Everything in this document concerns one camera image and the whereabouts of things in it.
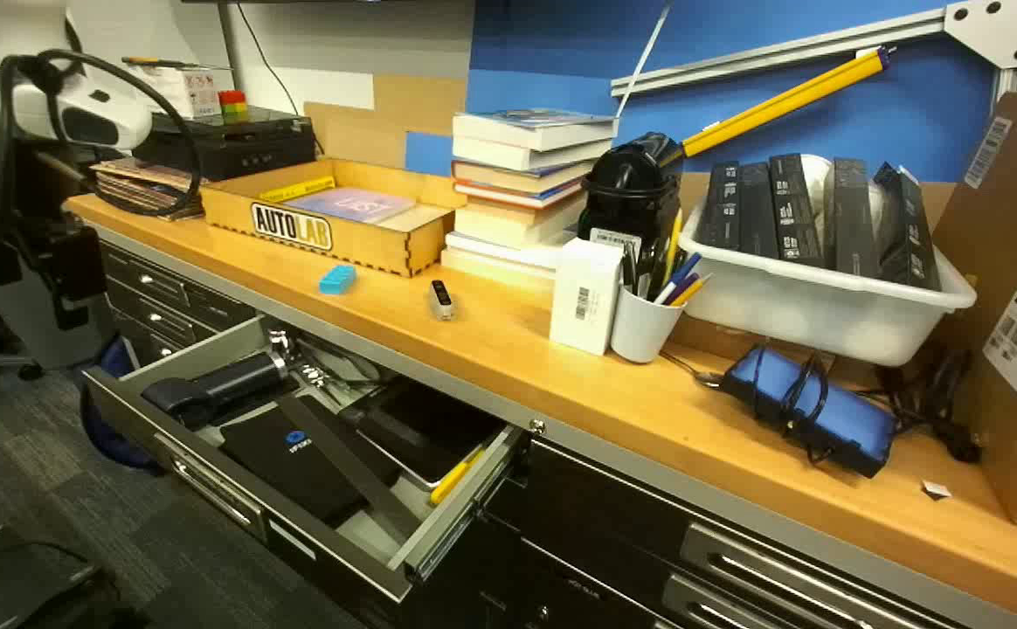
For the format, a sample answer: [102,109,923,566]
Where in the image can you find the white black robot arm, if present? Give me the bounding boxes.
[0,48,152,366]

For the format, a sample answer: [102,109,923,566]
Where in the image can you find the open grey metal drawer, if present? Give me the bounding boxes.
[83,320,519,604]

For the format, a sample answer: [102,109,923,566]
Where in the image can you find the black flat case in drawer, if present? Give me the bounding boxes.
[224,410,365,526]

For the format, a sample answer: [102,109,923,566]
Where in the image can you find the small black silver device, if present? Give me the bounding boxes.
[429,281,455,322]

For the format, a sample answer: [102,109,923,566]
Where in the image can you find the stack of books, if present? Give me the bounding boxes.
[440,109,616,276]

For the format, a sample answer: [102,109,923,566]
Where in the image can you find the white pen cup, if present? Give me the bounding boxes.
[610,292,681,365]

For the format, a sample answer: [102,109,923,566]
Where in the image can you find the wooden Autolab tray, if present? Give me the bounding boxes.
[203,156,462,276]

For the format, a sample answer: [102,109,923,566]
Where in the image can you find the purple UIST booklet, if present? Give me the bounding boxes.
[290,188,408,224]

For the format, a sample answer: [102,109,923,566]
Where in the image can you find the yellow marker in tray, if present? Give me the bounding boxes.
[258,175,334,207]

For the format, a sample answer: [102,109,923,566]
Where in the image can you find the white plastic bin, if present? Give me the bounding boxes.
[681,217,978,366]

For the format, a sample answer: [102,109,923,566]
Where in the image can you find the black electronics box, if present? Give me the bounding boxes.
[135,109,316,183]

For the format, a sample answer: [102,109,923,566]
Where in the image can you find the black boxes in bin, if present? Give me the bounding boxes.
[693,155,938,292]

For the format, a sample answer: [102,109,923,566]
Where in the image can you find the yellow bar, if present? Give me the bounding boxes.
[681,48,887,156]

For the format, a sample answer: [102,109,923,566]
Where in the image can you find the white wall switch plate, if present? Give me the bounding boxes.
[548,240,620,356]

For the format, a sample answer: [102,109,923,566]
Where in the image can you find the black cable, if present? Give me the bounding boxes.
[0,46,206,224]

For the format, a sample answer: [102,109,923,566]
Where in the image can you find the silver aluminium rail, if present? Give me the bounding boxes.
[609,0,1017,98]

